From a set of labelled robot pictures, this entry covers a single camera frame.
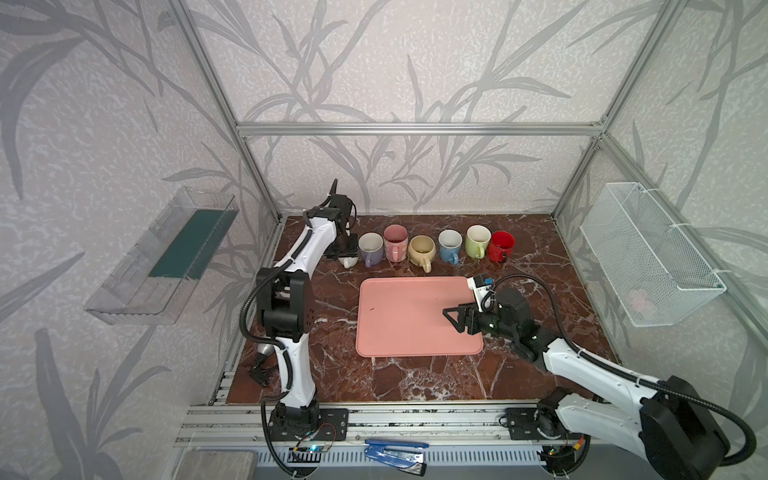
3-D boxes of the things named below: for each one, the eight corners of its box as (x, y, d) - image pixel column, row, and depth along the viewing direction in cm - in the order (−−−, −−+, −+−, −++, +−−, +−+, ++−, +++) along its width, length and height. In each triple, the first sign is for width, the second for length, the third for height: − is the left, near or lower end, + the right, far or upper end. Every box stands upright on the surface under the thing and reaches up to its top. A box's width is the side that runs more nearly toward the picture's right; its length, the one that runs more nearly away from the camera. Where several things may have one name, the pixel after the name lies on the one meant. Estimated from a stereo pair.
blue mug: (438, 272, 106) (441, 254, 98) (436, 247, 113) (439, 229, 105) (460, 272, 106) (465, 254, 98) (457, 247, 113) (461, 229, 105)
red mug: (480, 256, 111) (485, 240, 104) (492, 242, 115) (498, 227, 108) (499, 267, 107) (506, 252, 100) (511, 253, 112) (518, 238, 105)
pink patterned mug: (384, 272, 106) (383, 252, 97) (386, 245, 114) (384, 224, 105) (408, 272, 106) (408, 252, 97) (407, 245, 114) (408, 224, 105)
